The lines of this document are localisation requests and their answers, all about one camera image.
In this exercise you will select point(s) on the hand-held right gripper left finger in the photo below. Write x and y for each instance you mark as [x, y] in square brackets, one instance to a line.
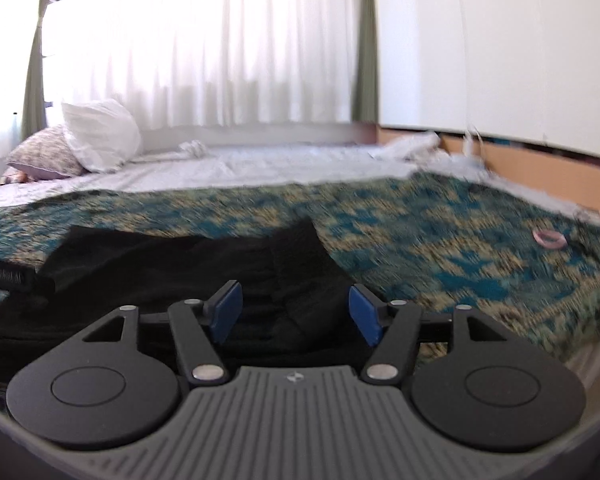
[227, 310]

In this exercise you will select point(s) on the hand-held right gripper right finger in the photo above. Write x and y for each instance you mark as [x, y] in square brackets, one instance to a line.
[365, 320]

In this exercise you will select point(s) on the black pants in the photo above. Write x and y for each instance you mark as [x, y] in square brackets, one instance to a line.
[180, 265]

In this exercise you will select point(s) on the teal paisley blanket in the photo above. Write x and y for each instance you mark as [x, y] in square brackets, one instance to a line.
[430, 240]

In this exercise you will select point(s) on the patterned pillow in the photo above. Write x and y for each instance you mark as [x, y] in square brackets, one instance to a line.
[45, 157]

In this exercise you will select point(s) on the white bed sheet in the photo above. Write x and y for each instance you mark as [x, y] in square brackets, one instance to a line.
[260, 162]

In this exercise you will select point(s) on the small knotted white cloth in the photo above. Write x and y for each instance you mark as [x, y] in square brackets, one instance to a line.
[195, 148]

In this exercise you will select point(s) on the white pillow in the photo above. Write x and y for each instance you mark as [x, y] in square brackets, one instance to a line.
[100, 135]

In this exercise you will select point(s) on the crumpled white cloth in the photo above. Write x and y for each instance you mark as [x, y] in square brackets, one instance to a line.
[415, 149]

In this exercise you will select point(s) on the green curtain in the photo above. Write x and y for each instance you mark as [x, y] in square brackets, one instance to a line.
[35, 65]
[366, 45]

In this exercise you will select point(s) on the wooden headboard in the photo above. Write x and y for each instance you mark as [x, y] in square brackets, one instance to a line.
[535, 170]

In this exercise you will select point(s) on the white sheer curtain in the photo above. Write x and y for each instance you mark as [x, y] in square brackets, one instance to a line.
[205, 40]

